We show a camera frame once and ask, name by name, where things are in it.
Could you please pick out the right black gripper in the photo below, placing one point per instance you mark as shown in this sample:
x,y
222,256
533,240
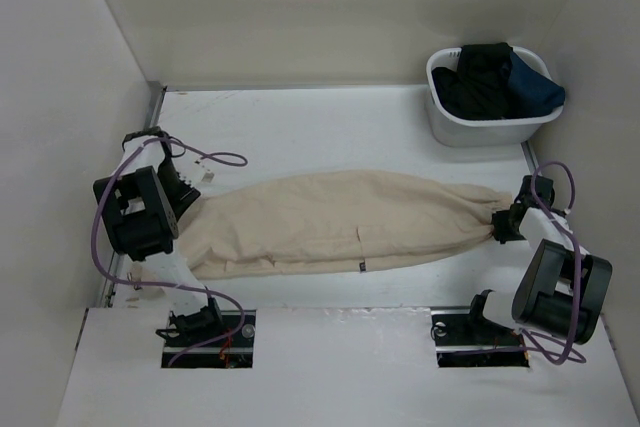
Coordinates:
x,y
501,234

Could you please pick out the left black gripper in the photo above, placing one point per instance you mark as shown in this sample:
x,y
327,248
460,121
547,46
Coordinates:
x,y
188,194

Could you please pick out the beige trousers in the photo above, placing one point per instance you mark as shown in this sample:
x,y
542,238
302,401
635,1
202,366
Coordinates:
x,y
325,223

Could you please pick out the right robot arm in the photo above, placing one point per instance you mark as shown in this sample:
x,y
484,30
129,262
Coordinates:
x,y
564,286

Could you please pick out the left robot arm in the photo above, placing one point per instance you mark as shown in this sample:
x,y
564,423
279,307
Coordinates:
x,y
141,208

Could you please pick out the white laundry basket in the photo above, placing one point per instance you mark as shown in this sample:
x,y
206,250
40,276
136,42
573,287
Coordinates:
x,y
456,132

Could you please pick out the navy blue garment in basket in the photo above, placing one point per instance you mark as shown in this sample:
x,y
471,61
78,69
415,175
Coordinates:
x,y
529,94

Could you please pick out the black garment in basket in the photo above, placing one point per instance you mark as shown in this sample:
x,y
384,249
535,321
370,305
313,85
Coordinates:
x,y
477,89

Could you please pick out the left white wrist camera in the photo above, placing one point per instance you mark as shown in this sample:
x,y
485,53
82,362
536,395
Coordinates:
x,y
195,173

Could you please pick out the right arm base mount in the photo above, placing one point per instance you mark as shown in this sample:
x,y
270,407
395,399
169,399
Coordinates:
x,y
462,341

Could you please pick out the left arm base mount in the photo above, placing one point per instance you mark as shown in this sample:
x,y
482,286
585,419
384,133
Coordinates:
x,y
217,346

